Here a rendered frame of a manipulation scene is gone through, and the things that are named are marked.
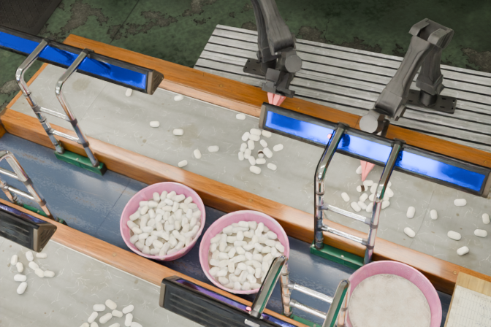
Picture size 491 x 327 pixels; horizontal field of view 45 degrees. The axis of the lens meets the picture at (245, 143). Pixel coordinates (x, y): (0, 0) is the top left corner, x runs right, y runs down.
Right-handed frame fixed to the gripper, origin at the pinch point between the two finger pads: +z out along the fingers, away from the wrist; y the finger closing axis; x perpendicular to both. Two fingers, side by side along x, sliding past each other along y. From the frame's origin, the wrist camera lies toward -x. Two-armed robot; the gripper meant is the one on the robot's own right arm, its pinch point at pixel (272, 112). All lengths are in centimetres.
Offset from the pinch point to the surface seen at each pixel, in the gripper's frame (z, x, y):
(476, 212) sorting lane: 11, 0, 70
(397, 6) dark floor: -68, 165, 6
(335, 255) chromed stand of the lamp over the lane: 34, -16, 36
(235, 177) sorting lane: 22.8, -9.5, -3.3
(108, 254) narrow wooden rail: 52, -38, -26
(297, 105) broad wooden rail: -4.3, 10.2, 4.9
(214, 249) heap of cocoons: 42, -26, 2
